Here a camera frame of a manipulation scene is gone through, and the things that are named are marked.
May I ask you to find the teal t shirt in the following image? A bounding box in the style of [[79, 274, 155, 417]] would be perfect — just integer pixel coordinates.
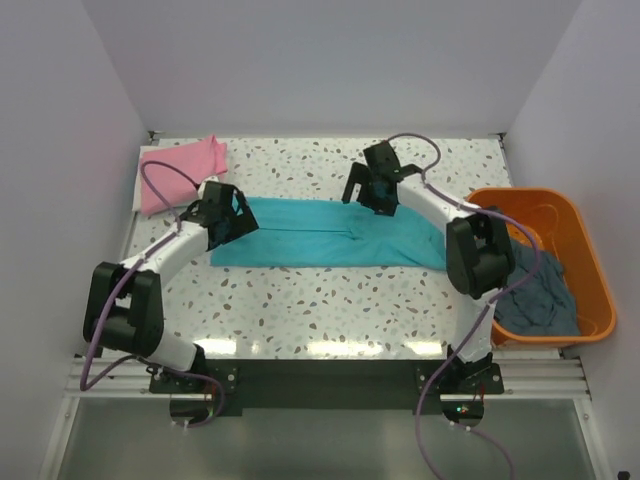
[[210, 197, 446, 271]]

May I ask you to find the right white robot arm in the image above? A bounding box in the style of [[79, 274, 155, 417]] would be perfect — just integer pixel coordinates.
[[342, 140, 515, 393]]

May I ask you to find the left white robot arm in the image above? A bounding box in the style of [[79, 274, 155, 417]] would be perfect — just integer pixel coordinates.
[[83, 180, 258, 392]]

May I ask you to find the folded pink t shirt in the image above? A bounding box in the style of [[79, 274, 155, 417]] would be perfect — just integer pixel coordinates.
[[138, 133, 229, 217]]

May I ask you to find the folded white t shirt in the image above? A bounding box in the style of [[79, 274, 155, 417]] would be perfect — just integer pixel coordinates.
[[132, 144, 229, 214]]

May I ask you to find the orange plastic basket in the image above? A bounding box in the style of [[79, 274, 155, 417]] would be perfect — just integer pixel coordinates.
[[468, 187, 617, 348]]

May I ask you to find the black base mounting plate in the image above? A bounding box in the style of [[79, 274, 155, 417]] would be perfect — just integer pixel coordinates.
[[148, 357, 506, 419]]

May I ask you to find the grey t shirt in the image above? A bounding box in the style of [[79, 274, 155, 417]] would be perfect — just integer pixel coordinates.
[[494, 251, 581, 337]]

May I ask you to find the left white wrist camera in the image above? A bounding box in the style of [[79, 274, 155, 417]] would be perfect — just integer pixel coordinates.
[[198, 175, 219, 196]]

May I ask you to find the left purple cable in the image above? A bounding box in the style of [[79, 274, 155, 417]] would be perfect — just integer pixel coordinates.
[[79, 160, 224, 429]]

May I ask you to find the purple cable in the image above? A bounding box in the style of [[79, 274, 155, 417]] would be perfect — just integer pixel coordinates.
[[79, 160, 224, 429], [387, 132, 544, 480]]

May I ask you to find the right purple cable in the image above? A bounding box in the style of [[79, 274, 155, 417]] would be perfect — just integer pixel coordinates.
[[387, 132, 544, 480]]

